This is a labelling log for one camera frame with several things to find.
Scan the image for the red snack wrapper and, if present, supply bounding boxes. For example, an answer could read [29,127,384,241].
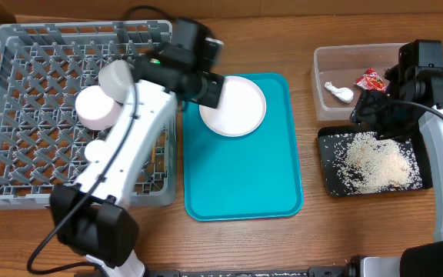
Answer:
[355,68,386,92]

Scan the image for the white tissue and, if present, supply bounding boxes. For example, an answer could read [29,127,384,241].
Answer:
[324,82,354,104]

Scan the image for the large white plate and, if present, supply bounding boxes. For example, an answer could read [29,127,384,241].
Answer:
[199,75,267,137]

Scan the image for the white rice pile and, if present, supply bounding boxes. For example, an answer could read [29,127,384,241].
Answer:
[329,132,422,195]

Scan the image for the grey bowl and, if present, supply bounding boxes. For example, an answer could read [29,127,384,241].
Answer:
[98,60,134,103]

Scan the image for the pink small bowl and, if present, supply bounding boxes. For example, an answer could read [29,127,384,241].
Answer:
[75,85,122,131]

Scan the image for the white cup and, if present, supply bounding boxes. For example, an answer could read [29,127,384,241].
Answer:
[84,139,107,162]

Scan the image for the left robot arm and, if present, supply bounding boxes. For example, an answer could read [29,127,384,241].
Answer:
[49,18,225,276]

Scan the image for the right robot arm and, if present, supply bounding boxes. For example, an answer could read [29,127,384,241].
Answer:
[348,39,443,276]

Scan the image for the grey dishwasher rack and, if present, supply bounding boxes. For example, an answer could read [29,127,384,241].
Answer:
[0,20,173,210]

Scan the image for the black tray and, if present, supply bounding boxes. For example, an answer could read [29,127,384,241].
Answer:
[317,125,433,197]

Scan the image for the clear plastic bin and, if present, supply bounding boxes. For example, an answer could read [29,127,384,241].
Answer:
[311,43,402,121]

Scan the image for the teal serving tray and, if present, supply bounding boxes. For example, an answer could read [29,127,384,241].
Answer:
[182,73,304,222]

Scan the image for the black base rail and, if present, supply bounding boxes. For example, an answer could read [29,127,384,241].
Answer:
[145,265,360,277]

